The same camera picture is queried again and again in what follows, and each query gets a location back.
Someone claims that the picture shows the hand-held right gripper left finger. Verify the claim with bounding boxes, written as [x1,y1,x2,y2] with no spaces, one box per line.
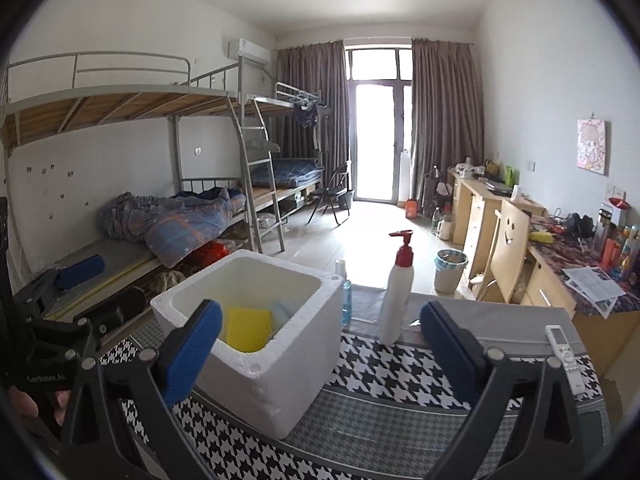
[62,300,223,480]

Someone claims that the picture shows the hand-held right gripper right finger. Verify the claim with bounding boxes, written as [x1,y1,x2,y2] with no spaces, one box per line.
[419,301,586,480]

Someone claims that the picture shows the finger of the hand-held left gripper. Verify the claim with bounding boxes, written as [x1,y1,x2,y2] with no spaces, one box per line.
[75,287,147,333]
[15,254,107,311]

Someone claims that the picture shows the yellow sponge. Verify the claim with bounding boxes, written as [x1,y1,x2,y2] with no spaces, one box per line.
[225,306,275,353]

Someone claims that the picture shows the white foam box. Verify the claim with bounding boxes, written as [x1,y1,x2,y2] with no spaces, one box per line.
[150,249,346,440]

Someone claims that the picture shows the person's left hand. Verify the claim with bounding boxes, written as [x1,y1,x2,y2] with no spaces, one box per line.
[7,387,41,421]

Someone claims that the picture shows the grey mattress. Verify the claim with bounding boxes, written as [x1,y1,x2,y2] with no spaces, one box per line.
[55,240,161,281]

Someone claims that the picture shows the beige crumpled cloth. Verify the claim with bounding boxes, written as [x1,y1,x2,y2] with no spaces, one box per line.
[157,270,188,291]

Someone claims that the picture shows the grey mat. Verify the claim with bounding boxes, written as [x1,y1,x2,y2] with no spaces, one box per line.
[345,282,576,356]

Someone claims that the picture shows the white bottle with red pump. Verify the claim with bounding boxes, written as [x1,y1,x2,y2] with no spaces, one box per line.
[378,230,416,347]

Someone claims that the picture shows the round trash bin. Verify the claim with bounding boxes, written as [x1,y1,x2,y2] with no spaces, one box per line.
[434,249,469,295]

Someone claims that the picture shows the houndstooth table cloth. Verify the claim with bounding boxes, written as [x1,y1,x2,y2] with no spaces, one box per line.
[97,310,613,480]

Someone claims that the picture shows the blue plaid quilt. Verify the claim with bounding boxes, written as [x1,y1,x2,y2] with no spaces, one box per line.
[100,187,248,268]

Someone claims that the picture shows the red plastic bag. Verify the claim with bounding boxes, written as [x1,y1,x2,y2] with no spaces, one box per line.
[192,241,233,271]

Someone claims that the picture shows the white remote control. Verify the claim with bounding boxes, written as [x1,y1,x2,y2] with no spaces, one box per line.
[545,325,586,396]

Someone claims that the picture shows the blue liquid bottle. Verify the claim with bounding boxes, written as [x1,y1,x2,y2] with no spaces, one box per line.
[334,259,353,332]

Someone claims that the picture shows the cluttered wooden desk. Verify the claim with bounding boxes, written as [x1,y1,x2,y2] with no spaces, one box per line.
[525,215,640,376]

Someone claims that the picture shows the wooden smiley chair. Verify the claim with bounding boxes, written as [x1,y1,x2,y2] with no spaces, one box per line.
[475,199,531,303]

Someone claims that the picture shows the wooden desk with drawers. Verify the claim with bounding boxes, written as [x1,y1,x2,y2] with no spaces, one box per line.
[446,167,546,261]

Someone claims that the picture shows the printed papers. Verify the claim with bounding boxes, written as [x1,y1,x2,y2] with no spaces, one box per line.
[562,266,633,318]

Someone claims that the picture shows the large metal bunk bed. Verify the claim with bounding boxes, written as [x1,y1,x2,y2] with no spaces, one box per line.
[0,51,251,321]

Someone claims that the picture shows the white upright roll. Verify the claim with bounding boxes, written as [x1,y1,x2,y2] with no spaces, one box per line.
[398,150,412,206]

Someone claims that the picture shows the black headphones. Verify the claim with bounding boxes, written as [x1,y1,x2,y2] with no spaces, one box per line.
[565,212,596,238]

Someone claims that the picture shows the group of bottles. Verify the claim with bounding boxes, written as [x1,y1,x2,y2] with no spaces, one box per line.
[595,200,640,281]

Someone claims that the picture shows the metal bed ladder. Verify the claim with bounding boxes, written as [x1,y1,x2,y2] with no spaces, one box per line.
[225,95,286,256]

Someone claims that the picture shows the dark blue bedding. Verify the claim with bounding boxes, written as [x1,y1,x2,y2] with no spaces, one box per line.
[250,157,323,188]

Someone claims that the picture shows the black folding chair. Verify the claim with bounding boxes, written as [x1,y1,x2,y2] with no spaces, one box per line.
[306,161,353,226]

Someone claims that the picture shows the glass balcony door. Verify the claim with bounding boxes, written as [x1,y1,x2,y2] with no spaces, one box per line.
[346,47,415,203]

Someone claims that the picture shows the brown curtain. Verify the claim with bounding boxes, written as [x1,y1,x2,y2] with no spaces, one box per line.
[411,37,485,206]
[275,42,351,191]

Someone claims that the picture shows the small metal bunk bed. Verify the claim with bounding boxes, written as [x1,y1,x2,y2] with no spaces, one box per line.
[240,80,331,226]

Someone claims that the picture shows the dark hanging clothes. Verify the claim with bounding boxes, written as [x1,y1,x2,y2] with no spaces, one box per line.
[292,100,321,128]

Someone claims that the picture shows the white air conditioner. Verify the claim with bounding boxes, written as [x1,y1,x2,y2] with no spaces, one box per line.
[227,38,268,66]

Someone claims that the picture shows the pink wall picture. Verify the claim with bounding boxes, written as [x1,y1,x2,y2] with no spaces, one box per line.
[576,119,611,177]

